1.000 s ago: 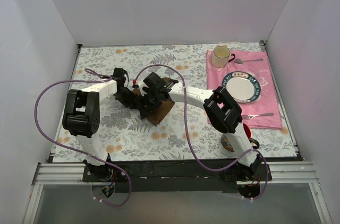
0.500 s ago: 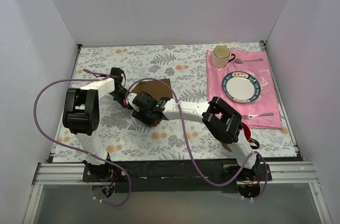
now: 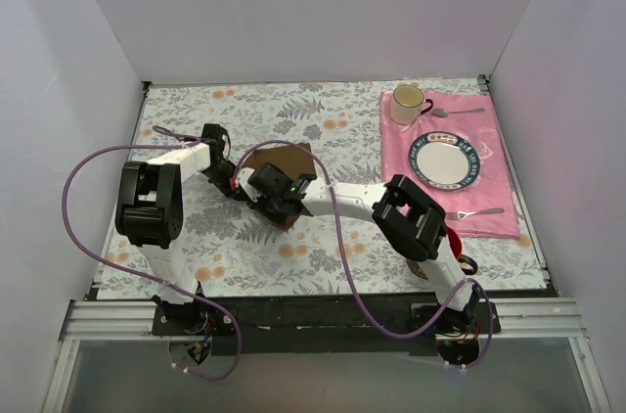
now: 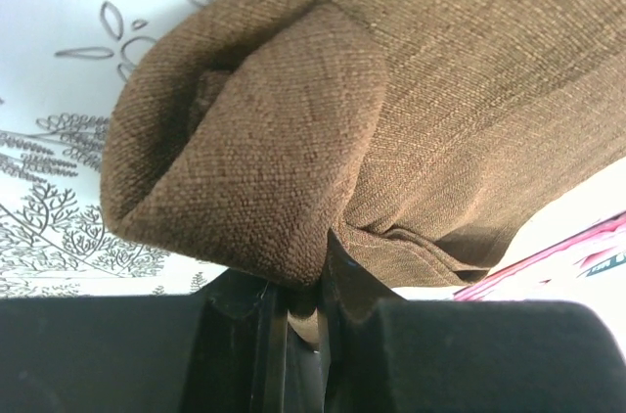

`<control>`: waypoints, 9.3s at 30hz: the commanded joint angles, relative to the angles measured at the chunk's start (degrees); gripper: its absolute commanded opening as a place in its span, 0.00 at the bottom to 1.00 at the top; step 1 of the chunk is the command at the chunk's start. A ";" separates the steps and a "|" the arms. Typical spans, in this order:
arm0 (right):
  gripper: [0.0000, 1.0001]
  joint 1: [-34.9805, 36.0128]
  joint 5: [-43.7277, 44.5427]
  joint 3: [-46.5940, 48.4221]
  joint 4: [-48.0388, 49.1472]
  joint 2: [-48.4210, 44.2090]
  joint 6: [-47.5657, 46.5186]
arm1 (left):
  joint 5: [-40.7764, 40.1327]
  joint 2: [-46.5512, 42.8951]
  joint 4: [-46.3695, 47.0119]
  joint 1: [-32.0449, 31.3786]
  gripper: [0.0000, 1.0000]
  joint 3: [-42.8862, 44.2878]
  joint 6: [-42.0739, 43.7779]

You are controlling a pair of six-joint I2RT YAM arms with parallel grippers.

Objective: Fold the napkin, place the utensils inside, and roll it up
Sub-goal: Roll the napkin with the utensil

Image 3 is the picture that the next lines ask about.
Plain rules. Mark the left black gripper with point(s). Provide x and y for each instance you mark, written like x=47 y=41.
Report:
x=223 y=177

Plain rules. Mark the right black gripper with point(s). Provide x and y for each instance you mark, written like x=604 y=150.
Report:
x=261 y=203

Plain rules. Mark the brown cloth napkin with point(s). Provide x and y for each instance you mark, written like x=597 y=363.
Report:
x=292 y=160

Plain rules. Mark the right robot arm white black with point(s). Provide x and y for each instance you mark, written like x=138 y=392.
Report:
x=411 y=221

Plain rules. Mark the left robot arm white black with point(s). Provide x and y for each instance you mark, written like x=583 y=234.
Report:
x=150 y=205

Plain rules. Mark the floral tablecloth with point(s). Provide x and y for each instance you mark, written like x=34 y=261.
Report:
x=232 y=250

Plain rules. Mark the black base bar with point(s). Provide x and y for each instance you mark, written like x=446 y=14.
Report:
x=304 y=324

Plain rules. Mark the cream enamel mug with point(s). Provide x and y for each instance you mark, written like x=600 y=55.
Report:
x=408 y=102

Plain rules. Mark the white plate dark rim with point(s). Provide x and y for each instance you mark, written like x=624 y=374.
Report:
x=444 y=161

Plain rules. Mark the silver fork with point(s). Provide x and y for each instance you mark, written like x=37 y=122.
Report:
x=461 y=215

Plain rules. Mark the silver spoon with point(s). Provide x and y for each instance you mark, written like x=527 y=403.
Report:
x=442 y=113

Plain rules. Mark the red interior dark mug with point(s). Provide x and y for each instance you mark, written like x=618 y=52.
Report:
x=468 y=264

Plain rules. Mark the pink satin cloth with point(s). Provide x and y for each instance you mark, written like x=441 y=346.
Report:
x=492 y=188

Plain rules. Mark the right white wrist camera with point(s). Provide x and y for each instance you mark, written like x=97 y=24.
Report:
x=241 y=188

